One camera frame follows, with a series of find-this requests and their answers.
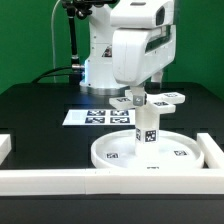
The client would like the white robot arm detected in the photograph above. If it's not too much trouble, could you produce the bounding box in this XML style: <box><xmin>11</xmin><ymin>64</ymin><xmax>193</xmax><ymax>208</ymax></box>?
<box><xmin>80</xmin><ymin>0</ymin><xmax>176</xmax><ymax>106</ymax></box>

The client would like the black cable bundle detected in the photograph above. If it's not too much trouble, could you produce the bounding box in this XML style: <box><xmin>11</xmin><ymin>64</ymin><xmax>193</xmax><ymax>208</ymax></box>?
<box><xmin>30</xmin><ymin>65</ymin><xmax>85</xmax><ymax>84</ymax></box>

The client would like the white marker sheet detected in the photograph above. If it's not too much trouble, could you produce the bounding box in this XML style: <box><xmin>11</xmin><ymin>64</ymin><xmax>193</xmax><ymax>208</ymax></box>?
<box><xmin>63</xmin><ymin>109</ymin><xmax>135</xmax><ymax>126</ymax></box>

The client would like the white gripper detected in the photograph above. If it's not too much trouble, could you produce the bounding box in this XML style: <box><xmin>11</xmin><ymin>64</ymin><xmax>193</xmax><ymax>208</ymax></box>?
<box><xmin>112</xmin><ymin>25</ymin><xmax>176</xmax><ymax>106</ymax></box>

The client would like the white cable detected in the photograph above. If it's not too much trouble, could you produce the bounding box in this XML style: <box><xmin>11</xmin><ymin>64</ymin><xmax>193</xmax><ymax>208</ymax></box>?
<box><xmin>50</xmin><ymin>0</ymin><xmax>63</xmax><ymax>84</ymax></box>

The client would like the white round table top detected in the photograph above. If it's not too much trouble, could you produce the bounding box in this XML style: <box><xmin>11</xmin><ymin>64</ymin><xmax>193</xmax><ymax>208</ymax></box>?
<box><xmin>91</xmin><ymin>129</ymin><xmax>204</xmax><ymax>171</ymax></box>

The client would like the white obstacle fence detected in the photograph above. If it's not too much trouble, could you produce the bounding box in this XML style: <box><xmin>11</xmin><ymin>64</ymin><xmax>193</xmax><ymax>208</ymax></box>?
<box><xmin>0</xmin><ymin>133</ymin><xmax>224</xmax><ymax>196</ymax></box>

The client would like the white cross-shaped table base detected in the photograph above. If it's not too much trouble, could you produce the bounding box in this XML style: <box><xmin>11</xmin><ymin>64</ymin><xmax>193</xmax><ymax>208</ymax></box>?
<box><xmin>109</xmin><ymin>90</ymin><xmax>185</xmax><ymax>114</ymax></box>

